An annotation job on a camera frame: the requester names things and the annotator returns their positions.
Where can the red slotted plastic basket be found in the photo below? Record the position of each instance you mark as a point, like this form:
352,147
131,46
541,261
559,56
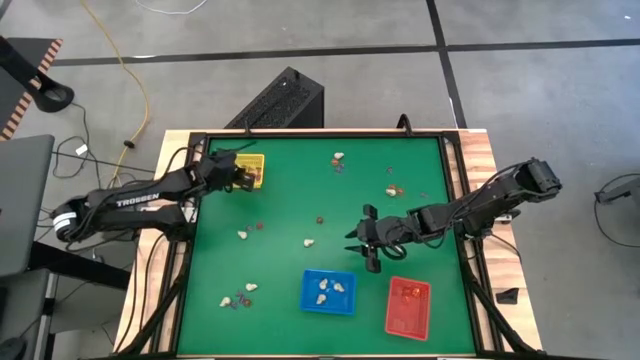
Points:
392,332

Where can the black stand with round base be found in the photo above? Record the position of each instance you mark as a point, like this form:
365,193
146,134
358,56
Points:
52,97

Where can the black hook loop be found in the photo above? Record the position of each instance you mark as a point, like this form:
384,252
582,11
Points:
400,122

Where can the grey mat with striped edge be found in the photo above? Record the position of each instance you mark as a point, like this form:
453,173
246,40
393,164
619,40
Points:
47,56

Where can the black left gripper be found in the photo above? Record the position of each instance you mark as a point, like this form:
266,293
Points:
220,172

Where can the grey floor device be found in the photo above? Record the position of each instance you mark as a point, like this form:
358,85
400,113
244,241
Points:
620,189

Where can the green table mat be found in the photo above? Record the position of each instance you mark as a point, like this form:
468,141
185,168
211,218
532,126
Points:
300,200

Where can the black computer tower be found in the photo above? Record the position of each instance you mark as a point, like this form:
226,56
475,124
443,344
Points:
280,100

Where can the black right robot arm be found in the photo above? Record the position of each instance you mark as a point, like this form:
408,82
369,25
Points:
500,195

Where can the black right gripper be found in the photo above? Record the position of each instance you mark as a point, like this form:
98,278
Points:
395,230

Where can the yellow slotted plastic basket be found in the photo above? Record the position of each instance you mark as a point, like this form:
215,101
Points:
260,160

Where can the black wedge bracket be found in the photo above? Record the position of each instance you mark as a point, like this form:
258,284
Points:
507,296

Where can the black desk bar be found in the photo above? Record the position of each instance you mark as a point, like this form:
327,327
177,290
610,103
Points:
80,267

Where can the grey desk panel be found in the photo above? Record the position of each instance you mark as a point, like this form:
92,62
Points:
25,200

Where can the black computer mouse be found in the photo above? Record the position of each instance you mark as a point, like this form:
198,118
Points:
10,350

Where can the blue slotted plastic basket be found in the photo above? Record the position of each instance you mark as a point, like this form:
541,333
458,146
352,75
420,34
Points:
306,308

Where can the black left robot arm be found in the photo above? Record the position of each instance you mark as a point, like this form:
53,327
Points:
135,200

